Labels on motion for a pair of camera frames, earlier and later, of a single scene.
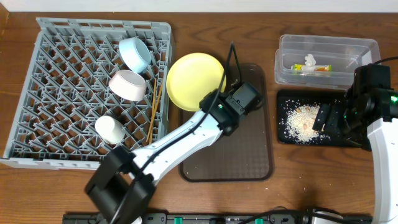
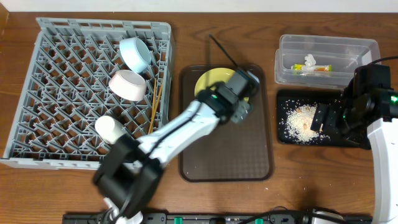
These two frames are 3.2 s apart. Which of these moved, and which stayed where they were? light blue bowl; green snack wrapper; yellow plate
Moved: yellow plate
Stayed: light blue bowl; green snack wrapper
